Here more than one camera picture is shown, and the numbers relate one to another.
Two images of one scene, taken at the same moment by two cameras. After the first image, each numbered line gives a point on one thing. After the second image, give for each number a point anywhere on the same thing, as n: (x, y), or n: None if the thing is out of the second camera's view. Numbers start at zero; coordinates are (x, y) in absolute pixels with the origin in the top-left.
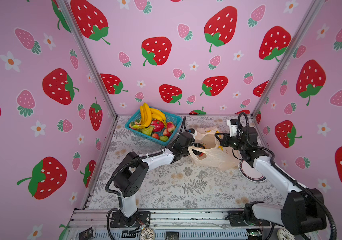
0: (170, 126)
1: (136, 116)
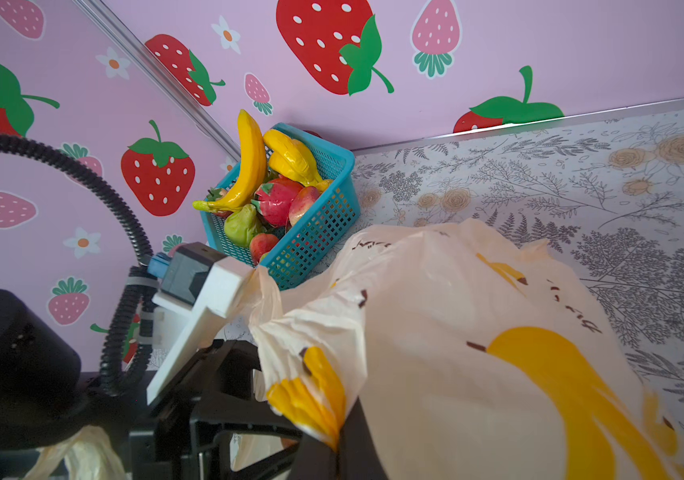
0: (301, 202)
1: (307, 248)
